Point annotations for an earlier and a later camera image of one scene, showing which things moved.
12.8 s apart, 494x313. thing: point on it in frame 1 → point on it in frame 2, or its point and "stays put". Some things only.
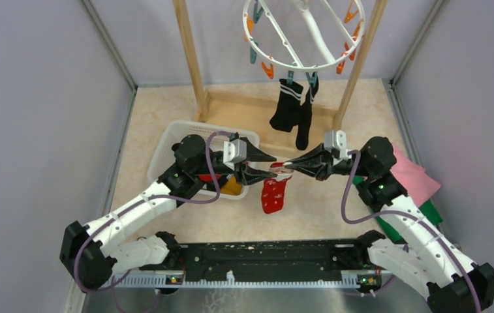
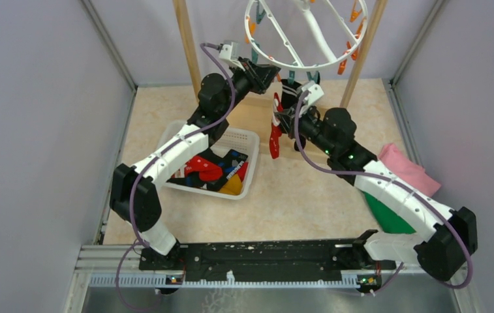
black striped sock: x=287 y=114 stays put
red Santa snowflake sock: x=273 y=188 → x=277 y=131
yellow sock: x=231 y=187 stays put
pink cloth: x=416 y=180 stays put
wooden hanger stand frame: x=214 y=106 stays put
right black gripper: x=318 y=161 → x=287 y=119
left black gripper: x=246 y=175 → x=259 y=76
